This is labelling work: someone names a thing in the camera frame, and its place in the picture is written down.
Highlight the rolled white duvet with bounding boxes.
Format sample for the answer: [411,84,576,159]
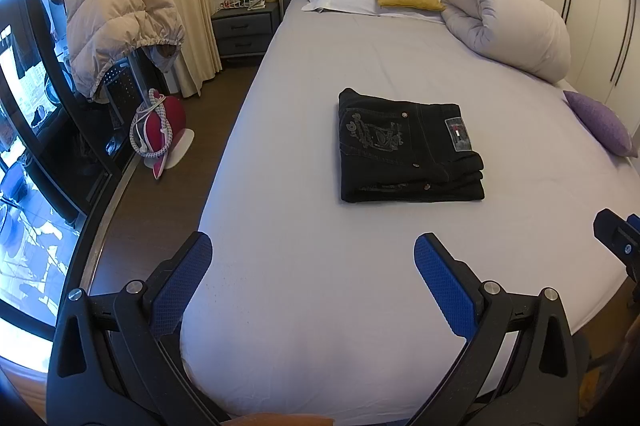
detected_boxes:
[440,0,572,83]

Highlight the red steam iron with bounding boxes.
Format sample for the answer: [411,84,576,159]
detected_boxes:
[130,89,196,179]

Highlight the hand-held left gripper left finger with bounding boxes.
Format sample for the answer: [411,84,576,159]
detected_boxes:
[46,231,233,426]

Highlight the black denim pants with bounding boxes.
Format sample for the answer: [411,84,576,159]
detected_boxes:
[334,87,487,204]

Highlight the grey nightstand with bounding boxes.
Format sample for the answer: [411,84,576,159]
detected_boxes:
[210,1,281,60]

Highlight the glass sliding door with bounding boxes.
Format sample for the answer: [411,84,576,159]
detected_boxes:
[0,0,151,367]

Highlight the bed with white sheet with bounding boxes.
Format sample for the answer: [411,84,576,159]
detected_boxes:
[180,0,640,419]

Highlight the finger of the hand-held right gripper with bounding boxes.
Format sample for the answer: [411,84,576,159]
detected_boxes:
[593,207,640,264]

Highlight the beige puffer jacket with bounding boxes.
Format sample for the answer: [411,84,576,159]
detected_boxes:
[63,0,186,100]

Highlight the purple cushion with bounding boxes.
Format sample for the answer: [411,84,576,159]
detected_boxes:
[562,90,638,158]

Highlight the grey perforated stand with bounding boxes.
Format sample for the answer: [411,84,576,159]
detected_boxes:
[92,54,171,132]

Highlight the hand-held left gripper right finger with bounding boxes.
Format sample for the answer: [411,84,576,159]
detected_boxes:
[407,233,581,426]

